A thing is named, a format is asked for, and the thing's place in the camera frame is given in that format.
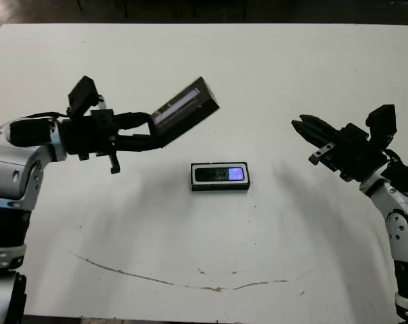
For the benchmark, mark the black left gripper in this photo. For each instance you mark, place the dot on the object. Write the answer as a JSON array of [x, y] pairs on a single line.
[[89, 136]]

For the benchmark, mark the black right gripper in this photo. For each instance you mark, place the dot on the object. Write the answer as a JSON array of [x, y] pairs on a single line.
[[355, 155]]

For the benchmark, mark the black box lid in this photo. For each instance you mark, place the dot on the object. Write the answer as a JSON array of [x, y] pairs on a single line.
[[190, 116]]

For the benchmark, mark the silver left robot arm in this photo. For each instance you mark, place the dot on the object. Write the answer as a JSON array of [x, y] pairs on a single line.
[[11, 175]]

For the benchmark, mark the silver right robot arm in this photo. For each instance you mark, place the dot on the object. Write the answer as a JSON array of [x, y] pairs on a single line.
[[399, 216]]

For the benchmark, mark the black box base white insert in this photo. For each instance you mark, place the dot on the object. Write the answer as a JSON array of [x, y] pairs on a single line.
[[220, 188]]

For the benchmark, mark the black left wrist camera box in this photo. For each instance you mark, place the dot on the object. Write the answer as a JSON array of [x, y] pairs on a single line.
[[82, 94]]

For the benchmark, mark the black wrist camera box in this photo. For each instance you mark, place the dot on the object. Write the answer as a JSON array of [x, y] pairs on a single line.
[[382, 121], [82, 94]]

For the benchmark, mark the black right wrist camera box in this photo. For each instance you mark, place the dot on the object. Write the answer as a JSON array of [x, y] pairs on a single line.
[[382, 121]]

